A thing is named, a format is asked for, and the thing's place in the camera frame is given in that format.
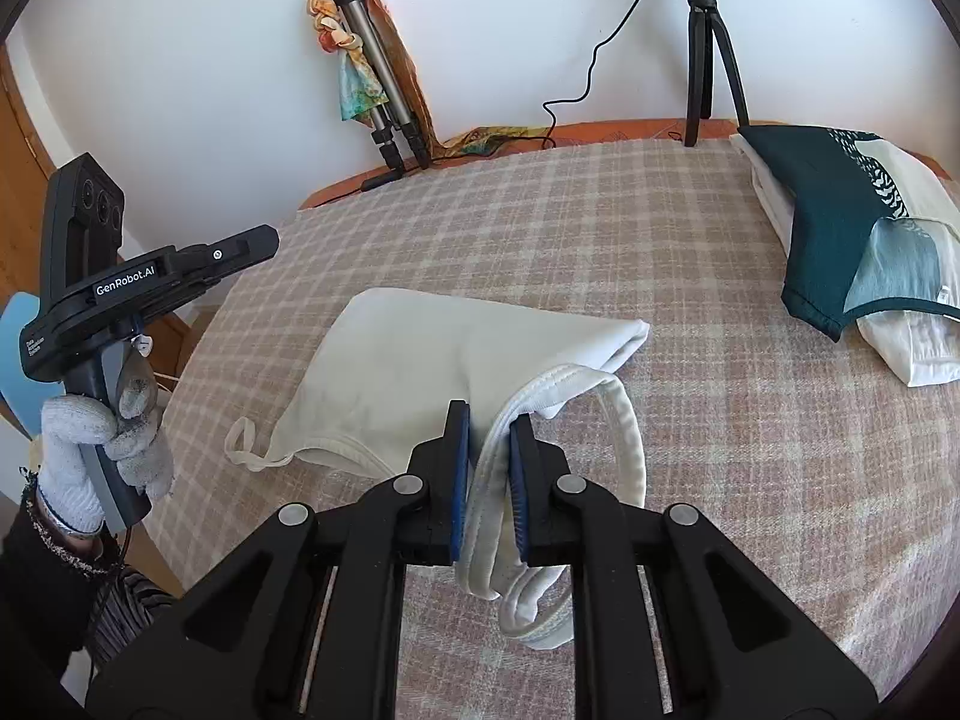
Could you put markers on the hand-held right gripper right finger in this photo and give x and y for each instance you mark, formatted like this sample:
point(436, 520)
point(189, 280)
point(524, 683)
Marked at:
point(519, 495)

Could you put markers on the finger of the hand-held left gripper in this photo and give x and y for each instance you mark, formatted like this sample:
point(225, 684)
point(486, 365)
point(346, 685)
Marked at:
point(240, 246)

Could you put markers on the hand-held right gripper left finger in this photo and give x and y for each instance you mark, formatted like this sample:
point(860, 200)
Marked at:
point(459, 480)

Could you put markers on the white camisole top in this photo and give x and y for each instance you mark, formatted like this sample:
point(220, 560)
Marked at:
point(420, 360)

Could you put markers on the person's left forearm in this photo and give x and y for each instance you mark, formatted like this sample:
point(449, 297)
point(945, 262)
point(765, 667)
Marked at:
point(37, 585)

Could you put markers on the folded teal and white clothes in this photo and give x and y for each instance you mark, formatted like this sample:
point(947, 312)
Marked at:
point(915, 349)

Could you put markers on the person's left hand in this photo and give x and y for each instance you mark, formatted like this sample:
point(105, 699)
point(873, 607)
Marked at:
point(67, 427)

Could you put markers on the wooden door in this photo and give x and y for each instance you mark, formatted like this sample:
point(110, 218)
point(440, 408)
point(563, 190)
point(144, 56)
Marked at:
point(22, 187)

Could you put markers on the light blue panel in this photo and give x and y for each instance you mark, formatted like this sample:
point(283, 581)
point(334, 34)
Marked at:
point(19, 367)

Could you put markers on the colourful printed scarf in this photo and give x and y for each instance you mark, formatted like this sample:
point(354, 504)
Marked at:
point(352, 90)

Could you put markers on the folded silver tripod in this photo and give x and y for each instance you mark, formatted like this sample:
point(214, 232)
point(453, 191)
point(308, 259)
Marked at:
point(379, 67)

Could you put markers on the checked pink blanket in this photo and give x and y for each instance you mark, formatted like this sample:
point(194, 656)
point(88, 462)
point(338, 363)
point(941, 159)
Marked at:
point(525, 240)

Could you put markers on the person's striped clothing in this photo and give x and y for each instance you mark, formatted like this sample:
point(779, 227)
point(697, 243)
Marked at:
point(131, 615)

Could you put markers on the orange bed sheet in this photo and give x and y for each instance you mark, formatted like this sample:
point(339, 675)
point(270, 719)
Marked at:
point(600, 131)

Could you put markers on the teal patterned folded garment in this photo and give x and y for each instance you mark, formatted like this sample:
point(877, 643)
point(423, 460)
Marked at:
point(817, 202)

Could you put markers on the black tripod stand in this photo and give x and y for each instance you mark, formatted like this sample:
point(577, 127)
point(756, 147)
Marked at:
point(699, 52)

